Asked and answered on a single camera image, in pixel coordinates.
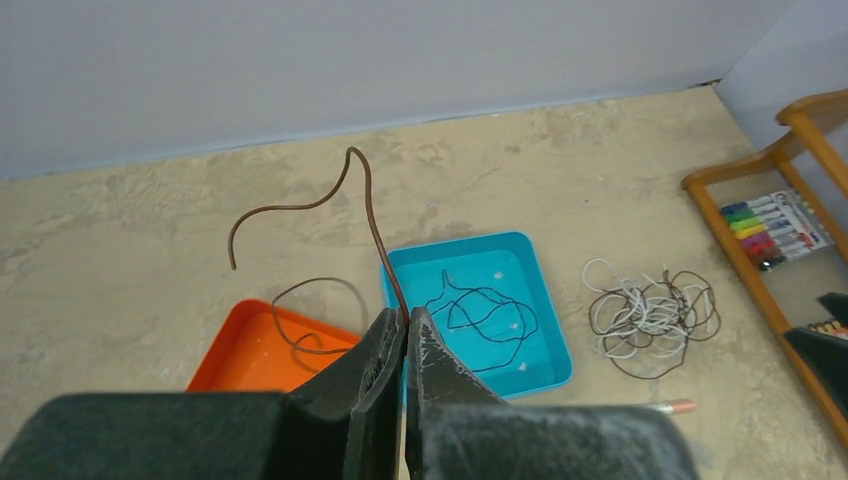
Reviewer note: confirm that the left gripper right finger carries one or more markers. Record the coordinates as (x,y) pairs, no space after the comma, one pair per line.
(458,428)

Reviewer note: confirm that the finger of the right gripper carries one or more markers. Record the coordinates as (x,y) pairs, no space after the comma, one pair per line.
(826,356)

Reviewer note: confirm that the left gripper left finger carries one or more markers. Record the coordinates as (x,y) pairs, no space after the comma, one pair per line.
(341,424)

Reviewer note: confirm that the orange plastic tray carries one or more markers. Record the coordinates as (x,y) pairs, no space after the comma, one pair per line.
(260,348)

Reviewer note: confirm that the coloured marker set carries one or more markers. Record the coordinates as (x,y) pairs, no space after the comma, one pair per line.
(776,228)

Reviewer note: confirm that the teal plastic tray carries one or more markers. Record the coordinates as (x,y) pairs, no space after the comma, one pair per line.
(489,301)

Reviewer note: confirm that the white orange marker pen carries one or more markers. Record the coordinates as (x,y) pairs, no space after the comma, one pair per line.
(672,407)

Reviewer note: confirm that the wooden shelf rack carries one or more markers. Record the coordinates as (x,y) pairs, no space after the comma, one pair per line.
(808,290)

